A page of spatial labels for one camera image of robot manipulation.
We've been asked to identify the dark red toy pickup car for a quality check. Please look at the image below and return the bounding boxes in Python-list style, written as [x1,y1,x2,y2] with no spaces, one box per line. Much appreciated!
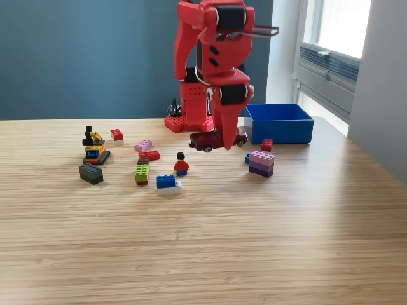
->
[188,126,249,154]

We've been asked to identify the blue plastic bin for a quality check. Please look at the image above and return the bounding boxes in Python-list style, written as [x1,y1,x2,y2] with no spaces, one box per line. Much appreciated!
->
[244,103,315,146]

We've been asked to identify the pink purple brick stack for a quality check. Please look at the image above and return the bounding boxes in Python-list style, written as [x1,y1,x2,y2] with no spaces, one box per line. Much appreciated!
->
[248,150,276,179]

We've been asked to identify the toy figure red shirt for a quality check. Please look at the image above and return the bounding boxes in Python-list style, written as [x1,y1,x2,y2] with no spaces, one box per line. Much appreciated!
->
[172,152,191,177]

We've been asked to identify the blue on white brick stack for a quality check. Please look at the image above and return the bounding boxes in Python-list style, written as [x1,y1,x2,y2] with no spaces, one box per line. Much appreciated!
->
[156,175,183,196]

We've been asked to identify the green brown red brick stack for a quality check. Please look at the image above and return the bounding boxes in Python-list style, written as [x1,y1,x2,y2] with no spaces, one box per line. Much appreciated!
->
[134,156,151,186]

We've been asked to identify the red on white brick stack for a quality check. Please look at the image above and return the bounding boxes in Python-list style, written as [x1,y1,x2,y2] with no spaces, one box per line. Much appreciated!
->
[109,128,125,147]

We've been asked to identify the grey window vent grille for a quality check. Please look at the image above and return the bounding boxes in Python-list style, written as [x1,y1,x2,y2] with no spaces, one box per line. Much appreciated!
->
[299,43,361,84]

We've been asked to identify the yellow toy digger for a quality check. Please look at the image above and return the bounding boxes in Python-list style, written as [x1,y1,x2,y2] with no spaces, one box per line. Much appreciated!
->
[81,126,111,165]

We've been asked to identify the dark grey brick stack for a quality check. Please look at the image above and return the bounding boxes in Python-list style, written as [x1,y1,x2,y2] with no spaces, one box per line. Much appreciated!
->
[78,163,104,186]

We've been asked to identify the white window frame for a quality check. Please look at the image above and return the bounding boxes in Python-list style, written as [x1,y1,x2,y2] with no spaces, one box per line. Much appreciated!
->
[291,0,372,130]

